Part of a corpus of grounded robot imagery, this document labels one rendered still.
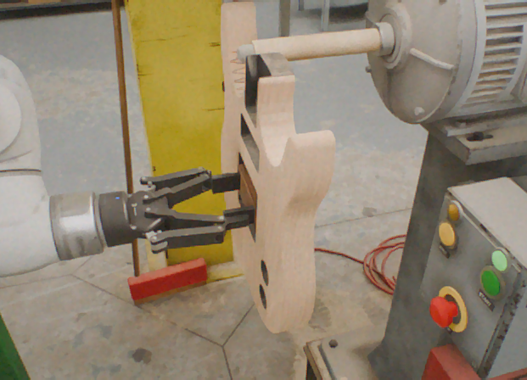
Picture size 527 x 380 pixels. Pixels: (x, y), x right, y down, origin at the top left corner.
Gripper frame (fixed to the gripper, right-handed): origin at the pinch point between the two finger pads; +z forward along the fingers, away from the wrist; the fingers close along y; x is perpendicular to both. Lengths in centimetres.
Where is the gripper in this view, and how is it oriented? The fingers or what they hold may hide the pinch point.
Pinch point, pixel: (244, 197)
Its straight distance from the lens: 74.8
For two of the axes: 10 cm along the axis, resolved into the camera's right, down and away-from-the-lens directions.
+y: 2.8, 6.5, -7.1
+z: 9.6, -1.6, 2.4
